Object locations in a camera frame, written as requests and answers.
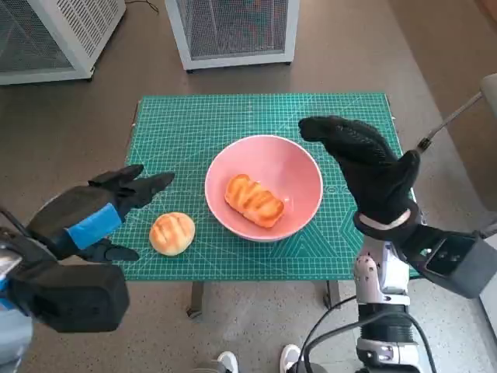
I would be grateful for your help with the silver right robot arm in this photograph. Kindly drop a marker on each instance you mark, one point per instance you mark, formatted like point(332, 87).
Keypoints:
point(382, 279)

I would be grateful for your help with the green cutting mat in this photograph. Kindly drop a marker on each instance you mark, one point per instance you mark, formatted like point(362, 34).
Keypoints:
point(233, 116)

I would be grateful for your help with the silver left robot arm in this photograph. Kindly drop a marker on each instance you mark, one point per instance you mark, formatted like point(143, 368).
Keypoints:
point(13, 342)

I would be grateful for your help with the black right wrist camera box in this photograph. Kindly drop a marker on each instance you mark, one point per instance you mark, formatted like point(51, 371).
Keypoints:
point(454, 264)

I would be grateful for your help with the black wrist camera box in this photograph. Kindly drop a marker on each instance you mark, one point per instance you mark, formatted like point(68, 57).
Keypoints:
point(454, 264)
point(77, 299)

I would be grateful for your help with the white shoe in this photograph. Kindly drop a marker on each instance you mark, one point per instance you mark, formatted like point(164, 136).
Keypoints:
point(290, 359)
point(228, 363)

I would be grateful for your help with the black knitted gloved right hand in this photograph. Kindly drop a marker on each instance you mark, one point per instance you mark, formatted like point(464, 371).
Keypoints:
point(365, 163)

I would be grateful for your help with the black metal table leg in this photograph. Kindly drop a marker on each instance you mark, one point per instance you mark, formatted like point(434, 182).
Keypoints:
point(332, 295)
point(195, 301)

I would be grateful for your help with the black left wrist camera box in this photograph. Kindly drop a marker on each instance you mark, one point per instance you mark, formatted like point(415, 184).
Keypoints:
point(77, 299)

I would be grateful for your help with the pink bowl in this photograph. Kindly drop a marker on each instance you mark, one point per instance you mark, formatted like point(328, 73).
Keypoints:
point(272, 159)

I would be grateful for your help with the long lobed toy bread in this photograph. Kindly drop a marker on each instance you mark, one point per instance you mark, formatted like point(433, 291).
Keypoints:
point(254, 200)

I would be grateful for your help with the round toy bread bun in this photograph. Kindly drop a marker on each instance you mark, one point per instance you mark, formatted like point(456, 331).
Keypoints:
point(172, 234)

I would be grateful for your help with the white mesh cabinet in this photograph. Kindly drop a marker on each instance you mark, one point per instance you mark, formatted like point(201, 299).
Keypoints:
point(233, 27)
point(46, 39)

